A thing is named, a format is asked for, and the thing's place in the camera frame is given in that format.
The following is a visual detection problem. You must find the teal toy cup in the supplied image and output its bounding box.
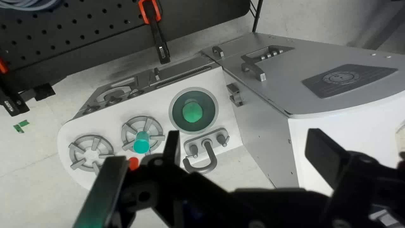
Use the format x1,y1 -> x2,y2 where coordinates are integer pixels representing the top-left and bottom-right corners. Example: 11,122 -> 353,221
132,130 -> 152,154

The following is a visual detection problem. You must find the green toy object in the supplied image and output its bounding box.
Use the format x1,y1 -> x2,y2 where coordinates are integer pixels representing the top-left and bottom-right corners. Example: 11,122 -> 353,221
181,101 -> 205,125

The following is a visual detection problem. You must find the red toy knob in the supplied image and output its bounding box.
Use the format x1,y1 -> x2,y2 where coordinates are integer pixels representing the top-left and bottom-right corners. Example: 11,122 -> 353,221
127,155 -> 141,172

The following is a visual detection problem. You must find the grey clock panel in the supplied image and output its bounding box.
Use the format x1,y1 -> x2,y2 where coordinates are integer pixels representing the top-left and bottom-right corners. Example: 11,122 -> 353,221
301,61 -> 399,99

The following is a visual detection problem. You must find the black perforated board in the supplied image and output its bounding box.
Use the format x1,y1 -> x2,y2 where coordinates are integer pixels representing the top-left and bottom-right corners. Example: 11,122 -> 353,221
0,0 -> 252,92

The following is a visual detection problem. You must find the grey toy faucet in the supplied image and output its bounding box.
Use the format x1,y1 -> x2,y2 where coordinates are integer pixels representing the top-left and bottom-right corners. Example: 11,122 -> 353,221
181,126 -> 232,174

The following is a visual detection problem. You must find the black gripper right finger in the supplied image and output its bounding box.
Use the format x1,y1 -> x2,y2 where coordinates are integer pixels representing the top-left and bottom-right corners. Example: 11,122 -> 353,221
304,127 -> 352,192

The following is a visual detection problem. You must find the round grey toy sink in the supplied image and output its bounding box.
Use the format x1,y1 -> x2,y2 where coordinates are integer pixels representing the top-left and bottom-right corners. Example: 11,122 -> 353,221
167,86 -> 220,134

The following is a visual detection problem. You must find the orange black bar clamp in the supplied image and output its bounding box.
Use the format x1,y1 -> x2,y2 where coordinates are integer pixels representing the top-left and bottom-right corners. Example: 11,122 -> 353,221
0,55 -> 57,117
137,0 -> 172,65

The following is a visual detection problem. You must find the grey toy latch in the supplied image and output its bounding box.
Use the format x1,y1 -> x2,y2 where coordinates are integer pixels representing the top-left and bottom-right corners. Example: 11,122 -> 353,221
225,82 -> 246,107

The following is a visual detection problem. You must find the grey coiled cable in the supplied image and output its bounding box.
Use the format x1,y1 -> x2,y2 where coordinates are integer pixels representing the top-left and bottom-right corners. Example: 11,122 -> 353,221
0,0 -> 58,12

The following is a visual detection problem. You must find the grey toy door handle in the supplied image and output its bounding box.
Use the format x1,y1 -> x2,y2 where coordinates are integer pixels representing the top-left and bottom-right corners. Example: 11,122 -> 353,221
240,53 -> 270,82

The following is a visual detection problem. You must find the black metal rod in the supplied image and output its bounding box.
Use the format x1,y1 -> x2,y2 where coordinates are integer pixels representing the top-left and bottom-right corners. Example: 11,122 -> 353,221
251,0 -> 265,34

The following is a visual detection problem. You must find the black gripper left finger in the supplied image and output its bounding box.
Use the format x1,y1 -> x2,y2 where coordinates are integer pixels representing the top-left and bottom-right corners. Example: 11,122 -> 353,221
72,154 -> 129,228

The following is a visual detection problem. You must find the white toy kitchen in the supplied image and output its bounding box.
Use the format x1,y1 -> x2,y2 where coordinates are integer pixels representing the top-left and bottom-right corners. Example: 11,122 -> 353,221
56,30 -> 405,200

